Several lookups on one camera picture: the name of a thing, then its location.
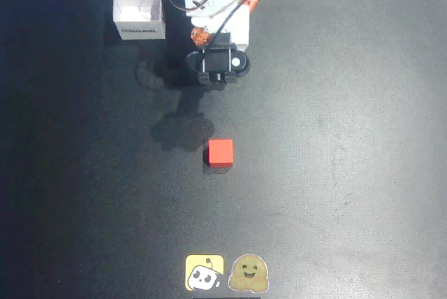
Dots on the red cube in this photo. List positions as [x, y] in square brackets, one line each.
[220, 152]

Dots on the white cardboard box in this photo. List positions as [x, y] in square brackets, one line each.
[139, 12]

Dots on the black gripper-mounted webcam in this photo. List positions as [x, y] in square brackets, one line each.
[216, 59]

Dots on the hugging face emoji sticker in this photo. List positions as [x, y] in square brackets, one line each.
[248, 274]

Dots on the yellow robot face sticker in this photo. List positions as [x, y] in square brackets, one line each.
[204, 272]

